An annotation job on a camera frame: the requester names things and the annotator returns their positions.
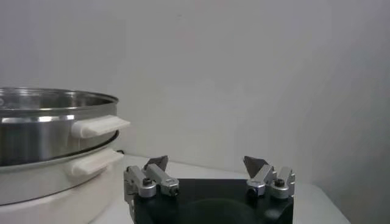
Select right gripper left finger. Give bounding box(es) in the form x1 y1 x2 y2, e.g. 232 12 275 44
123 155 180 214

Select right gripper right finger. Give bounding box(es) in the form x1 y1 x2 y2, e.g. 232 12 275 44
243 155 296 200

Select stainless steel steamer basket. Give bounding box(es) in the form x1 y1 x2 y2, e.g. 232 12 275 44
0 87 131 167

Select white electric pot base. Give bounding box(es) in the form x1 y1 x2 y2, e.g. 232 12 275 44
0 147 126 224

